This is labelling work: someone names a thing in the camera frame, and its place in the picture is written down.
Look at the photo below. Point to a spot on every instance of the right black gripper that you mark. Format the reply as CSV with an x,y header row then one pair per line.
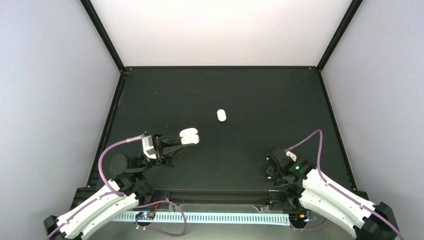
x,y
269,173

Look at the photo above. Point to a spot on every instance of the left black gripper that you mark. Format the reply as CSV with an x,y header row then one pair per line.
x,y
169,152

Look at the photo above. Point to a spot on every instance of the beige small earbuds case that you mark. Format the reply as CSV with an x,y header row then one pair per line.
x,y
189,136

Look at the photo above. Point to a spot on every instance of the white earbuds charging case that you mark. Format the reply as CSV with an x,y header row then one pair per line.
x,y
221,115

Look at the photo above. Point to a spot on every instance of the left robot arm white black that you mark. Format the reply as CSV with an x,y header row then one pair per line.
x,y
126,190

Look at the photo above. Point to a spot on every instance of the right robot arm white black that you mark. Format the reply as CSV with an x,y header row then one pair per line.
x,y
303,186

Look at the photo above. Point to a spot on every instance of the right circuit board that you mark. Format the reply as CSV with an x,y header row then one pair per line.
x,y
302,218

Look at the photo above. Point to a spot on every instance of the circuit board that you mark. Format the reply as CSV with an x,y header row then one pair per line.
x,y
145,216
302,218

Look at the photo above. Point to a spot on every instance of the clear plastic sheet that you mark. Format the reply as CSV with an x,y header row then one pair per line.
x,y
265,216

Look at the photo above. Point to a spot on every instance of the left circuit board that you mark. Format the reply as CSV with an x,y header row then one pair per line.
x,y
145,216

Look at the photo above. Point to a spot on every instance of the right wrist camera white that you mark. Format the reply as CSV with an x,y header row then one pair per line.
x,y
291,155

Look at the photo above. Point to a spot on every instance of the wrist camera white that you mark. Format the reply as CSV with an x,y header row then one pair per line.
x,y
148,147
291,155

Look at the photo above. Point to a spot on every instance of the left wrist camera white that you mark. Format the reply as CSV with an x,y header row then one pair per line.
x,y
148,147

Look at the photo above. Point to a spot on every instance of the black front aluminium rail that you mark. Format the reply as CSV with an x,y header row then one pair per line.
x,y
218,196

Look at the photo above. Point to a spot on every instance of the light blue slotted cable duct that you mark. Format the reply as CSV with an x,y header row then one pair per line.
x,y
191,218

